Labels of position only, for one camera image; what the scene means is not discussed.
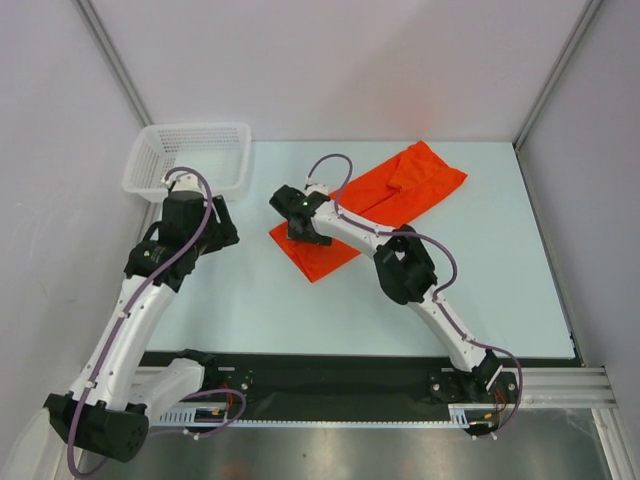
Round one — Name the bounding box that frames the orange t shirt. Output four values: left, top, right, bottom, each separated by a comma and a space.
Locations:
269, 141, 467, 282

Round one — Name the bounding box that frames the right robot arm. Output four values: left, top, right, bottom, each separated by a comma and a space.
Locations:
269, 185, 503, 401

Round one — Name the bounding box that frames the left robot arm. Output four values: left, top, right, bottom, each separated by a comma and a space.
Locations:
44, 191, 239, 462

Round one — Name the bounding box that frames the white plastic mesh basket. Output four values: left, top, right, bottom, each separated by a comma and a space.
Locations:
122, 122, 252, 203

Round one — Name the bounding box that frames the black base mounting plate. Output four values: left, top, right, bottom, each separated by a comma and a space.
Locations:
139, 349, 584, 422

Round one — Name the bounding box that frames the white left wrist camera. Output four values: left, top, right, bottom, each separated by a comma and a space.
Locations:
163, 173, 203, 197

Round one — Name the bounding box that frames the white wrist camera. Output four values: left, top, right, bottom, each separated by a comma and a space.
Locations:
303, 179, 330, 197
163, 173, 203, 197

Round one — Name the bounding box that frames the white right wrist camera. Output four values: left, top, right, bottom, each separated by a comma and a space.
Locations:
303, 179, 330, 197

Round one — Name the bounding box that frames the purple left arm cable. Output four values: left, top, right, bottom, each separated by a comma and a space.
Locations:
67, 166, 247, 479

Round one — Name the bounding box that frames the left aluminium corner post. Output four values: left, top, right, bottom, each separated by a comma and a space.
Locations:
73, 0, 153, 127

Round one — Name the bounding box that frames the aluminium corner post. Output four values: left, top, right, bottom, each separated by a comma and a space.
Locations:
73, 0, 153, 127
512, 0, 606, 153

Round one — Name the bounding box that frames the slotted grey cable duct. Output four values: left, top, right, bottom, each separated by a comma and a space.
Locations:
154, 406, 497, 429

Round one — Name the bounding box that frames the aluminium extrusion rail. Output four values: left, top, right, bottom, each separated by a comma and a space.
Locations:
129, 366, 619, 410

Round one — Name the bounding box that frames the right aluminium corner post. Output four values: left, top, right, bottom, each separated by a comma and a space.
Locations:
512, 0, 606, 153

